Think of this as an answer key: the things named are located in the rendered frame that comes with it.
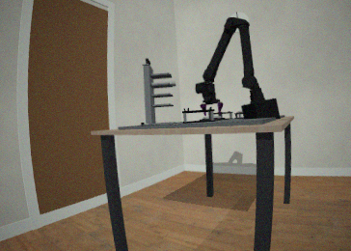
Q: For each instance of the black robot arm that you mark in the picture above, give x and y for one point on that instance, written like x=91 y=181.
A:
x=248 y=81

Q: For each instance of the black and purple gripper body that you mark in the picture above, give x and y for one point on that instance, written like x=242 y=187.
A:
x=211 y=101

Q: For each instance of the white microplate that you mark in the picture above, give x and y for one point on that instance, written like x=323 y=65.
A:
x=171 y=82

